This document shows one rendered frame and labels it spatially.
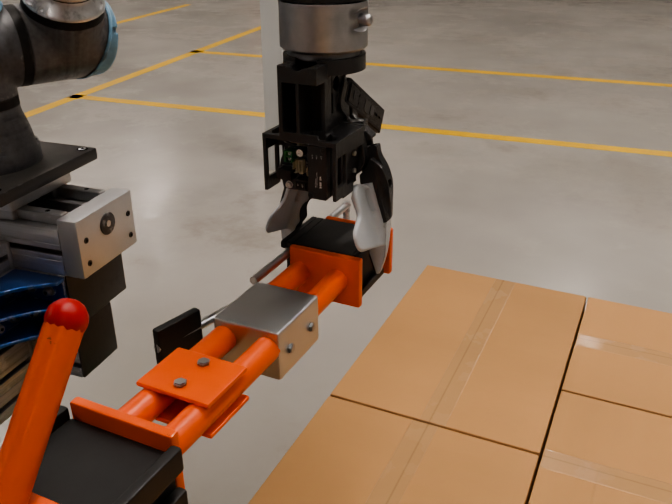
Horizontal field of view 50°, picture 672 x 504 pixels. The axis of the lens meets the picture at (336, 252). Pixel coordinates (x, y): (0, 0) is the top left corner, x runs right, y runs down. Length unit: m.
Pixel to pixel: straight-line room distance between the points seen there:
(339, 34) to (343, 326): 2.09
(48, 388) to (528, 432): 1.06
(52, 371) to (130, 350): 2.19
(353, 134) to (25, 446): 0.36
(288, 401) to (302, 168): 1.70
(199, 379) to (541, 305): 1.31
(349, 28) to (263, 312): 0.24
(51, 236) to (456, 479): 0.73
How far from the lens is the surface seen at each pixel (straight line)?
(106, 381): 2.48
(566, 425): 1.40
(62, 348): 0.42
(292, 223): 0.73
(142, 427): 0.48
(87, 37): 1.16
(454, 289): 1.78
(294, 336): 0.60
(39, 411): 0.42
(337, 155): 0.61
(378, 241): 0.68
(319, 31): 0.60
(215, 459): 2.11
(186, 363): 0.55
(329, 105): 0.62
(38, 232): 1.12
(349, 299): 0.68
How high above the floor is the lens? 1.40
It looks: 26 degrees down
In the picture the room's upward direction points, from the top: straight up
